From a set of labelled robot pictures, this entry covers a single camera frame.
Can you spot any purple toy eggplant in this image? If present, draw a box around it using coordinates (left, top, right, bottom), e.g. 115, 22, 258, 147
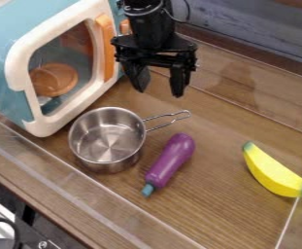
141, 133, 196, 197

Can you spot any blue toy microwave oven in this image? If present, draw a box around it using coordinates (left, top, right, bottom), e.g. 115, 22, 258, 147
0, 0, 128, 137

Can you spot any yellow toy banana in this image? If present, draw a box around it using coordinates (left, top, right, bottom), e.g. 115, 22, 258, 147
242, 142, 302, 197

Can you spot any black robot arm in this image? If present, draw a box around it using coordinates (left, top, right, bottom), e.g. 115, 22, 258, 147
111, 0, 197, 97

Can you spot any black cable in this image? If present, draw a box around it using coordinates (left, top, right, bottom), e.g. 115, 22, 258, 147
0, 217, 21, 249

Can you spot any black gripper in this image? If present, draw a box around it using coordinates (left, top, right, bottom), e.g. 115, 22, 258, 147
112, 6, 197, 97

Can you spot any silver pot with wire handle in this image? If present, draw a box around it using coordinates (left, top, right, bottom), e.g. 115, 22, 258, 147
68, 107, 190, 173

